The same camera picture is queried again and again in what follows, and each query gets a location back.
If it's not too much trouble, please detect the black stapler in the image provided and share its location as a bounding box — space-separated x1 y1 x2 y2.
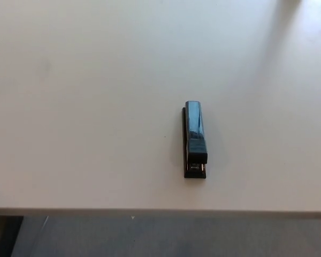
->
181 100 209 180

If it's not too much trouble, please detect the dark table leg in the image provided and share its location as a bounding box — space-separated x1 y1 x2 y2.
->
0 215 25 257

